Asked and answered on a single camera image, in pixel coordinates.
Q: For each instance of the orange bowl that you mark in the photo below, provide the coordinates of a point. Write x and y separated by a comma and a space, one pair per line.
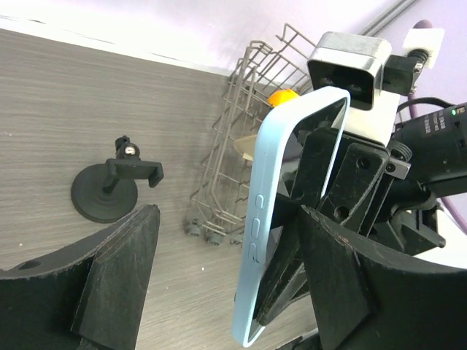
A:
281, 96

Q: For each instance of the grey wire dish rack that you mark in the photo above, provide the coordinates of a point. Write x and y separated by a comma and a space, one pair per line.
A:
262, 76

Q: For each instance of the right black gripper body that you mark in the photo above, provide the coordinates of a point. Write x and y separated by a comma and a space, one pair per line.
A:
402, 214

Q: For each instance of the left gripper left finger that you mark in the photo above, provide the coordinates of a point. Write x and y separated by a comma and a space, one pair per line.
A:
87, 295

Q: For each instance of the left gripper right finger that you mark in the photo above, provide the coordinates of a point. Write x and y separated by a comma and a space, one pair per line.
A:
368, 296

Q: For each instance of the phone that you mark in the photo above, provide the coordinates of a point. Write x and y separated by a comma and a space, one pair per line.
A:
270, 145

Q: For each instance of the oval wooden board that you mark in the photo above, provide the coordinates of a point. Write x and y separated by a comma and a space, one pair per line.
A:
245, 146

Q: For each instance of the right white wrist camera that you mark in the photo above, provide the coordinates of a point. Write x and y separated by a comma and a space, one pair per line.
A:
374, 76

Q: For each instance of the black phone stand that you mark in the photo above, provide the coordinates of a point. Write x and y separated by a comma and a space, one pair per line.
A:
106, 192

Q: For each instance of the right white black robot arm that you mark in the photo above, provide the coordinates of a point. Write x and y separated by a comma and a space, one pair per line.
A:
437, 141

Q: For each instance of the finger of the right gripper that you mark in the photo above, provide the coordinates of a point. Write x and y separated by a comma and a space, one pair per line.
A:
304, 261
350, 195

